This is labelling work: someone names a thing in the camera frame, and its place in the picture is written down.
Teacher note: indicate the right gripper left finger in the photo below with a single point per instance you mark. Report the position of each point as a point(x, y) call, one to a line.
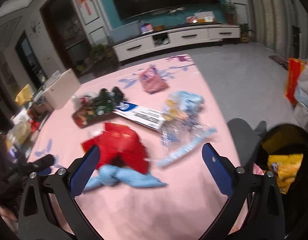
point(37, 218)

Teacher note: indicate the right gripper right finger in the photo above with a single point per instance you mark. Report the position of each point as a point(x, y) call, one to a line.
point(254, 208)

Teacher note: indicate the blue knotted cloth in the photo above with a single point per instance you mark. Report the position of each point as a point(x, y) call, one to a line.
point(109, 175)

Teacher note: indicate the yellow chip bag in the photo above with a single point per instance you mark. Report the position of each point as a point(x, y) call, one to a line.
point(285, 169)

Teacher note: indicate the red paper box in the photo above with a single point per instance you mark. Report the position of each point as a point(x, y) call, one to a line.
point(119, 143)

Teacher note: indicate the dark green snack bag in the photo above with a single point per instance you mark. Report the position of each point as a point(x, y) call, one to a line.
point(91, 107)

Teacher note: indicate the clear plastic packaging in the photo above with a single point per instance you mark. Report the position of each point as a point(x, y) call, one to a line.
point(182, 131)

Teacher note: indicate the blue white ointment box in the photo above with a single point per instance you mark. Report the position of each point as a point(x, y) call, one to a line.
point(141, 115)

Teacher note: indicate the black trash bin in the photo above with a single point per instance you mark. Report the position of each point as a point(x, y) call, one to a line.
point(284, 151)

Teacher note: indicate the yellow cloth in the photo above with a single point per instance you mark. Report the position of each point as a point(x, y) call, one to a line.
point(24, 95)

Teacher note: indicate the white storage box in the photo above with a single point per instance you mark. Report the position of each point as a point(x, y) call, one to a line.
point(60, 92)

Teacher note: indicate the white shopping bag on floor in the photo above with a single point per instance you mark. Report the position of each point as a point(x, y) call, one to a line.
point(301, 92)

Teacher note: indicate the pink patterned tablecloth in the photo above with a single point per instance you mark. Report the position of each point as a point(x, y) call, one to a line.
point(190, 200)

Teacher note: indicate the small pink plastic bag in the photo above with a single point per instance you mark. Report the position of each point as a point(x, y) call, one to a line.
point(151, 81)

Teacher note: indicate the red gift bag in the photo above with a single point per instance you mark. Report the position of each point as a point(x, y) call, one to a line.
point(295, 67)

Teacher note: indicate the potted plant on floor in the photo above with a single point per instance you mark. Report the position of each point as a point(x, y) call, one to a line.
point(245, 33)

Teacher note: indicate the white tv cabinet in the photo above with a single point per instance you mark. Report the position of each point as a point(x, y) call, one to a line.
point(174, 38)

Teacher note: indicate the grey curtain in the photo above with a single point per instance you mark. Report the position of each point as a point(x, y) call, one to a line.
point(274, 21)

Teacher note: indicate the potted plant on cabinet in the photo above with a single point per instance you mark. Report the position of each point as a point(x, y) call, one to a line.
point(229, 11)

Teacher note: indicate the wall clock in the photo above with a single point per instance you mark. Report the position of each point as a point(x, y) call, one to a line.
point(34, 28)

